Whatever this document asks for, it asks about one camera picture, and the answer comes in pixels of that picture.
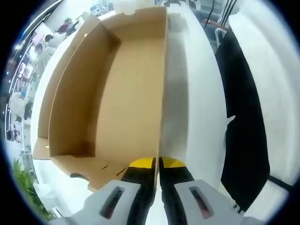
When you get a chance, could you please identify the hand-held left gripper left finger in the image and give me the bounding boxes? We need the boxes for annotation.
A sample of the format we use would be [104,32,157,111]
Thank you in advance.
[55,157,157,225]

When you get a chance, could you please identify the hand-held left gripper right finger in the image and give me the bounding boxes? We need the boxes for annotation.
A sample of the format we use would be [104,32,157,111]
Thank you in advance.
[158,156,263,225]

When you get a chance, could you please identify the brown cardboard shoe box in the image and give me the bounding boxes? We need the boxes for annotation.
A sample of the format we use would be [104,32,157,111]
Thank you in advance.
[32,6,170,191]

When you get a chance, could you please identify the person's black trousers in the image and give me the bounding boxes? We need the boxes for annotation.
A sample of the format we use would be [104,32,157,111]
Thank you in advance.
[214,0,272,213]

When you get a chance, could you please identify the green potted plant white pot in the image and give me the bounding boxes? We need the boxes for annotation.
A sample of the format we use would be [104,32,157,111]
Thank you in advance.
[11,158,56,222]

